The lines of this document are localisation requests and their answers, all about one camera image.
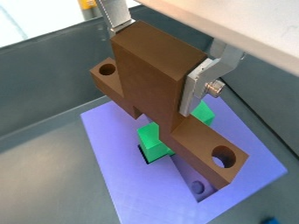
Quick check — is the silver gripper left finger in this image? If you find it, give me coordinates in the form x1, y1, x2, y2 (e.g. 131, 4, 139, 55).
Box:
96, 0, 135, 37

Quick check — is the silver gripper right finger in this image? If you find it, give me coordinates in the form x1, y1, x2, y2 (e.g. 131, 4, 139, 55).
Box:
179, 38, 244, 116

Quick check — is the brown T-shaped block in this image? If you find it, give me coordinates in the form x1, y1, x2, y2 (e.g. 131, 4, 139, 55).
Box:
90, 21, 248, 189

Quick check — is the purple slotted base board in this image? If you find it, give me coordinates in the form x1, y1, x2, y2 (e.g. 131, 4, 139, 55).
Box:
80, 96, 287, 224

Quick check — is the green U-shaped block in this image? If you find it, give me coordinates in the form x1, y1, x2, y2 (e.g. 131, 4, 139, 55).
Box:
136, 101, 215, 164

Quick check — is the blue peg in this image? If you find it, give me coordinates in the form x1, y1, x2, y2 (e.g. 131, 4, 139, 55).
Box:
260, 217, 280, 224

